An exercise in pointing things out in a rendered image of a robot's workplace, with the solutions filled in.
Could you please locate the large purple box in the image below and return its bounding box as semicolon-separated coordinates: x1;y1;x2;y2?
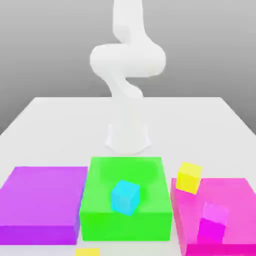
0;166;89;246

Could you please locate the large green box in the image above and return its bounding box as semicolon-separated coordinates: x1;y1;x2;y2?
79;156;174;242

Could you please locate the large pink box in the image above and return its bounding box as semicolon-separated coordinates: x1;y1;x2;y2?
170;177;256;256

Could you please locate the small magenta cube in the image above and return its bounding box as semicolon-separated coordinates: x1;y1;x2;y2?
196;202;229;245

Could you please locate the small yellow cube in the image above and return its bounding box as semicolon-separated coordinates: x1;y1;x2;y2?
175;161;203;195
75;247;101;256

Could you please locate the small cyan cube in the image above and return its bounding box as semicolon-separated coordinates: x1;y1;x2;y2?
110;179;141;217

